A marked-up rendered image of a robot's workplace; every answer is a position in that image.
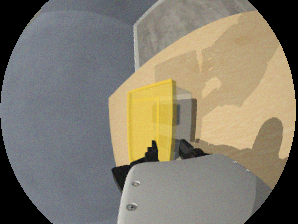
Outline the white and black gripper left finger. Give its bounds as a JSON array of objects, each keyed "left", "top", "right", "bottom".
[{"left": 112, "top": 140, "right": 159, "bottom": 194}]

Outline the yellow rectangular lid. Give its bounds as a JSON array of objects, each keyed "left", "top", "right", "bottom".
[{"left": 127, "top": 78, "right": 177, "bottom": 162}]

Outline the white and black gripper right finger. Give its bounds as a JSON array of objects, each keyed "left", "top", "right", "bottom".
[{"left": 179, "top": 139, "right": 209, "bottom": 159}]

